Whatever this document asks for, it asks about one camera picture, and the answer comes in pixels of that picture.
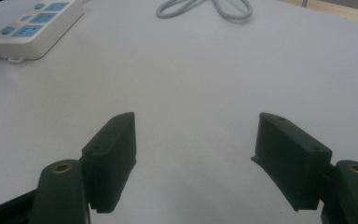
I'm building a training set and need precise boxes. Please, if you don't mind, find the white power strip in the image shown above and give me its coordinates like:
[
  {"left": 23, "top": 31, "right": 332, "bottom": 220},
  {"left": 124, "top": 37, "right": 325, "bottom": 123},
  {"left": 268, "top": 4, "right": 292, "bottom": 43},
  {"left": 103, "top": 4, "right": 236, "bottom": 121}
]
[{"left": 0, "top": 0, "right": 86, "bottom": 64}]

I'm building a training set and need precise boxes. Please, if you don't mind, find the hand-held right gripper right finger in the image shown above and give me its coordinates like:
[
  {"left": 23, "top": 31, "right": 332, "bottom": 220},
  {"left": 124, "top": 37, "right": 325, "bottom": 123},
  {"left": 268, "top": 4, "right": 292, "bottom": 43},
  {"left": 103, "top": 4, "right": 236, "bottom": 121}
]
[{"left": 250, "top": 112, "right": 334, "bottom": 213}]

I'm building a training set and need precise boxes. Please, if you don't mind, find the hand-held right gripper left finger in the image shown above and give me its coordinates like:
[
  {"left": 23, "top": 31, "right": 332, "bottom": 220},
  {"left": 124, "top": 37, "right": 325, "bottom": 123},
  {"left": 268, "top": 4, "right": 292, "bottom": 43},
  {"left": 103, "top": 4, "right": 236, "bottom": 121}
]
[{"left": 81, "top": 111, "right": 137, "bottom": 215}]

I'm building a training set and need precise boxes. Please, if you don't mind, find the white power cable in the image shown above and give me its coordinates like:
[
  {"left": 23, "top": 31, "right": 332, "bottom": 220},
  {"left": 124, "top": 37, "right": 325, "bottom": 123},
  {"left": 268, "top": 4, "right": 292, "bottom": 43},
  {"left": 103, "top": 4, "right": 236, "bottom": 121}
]
[{"left": 156, "top": 0, "right": 254, "bottom": 23}]

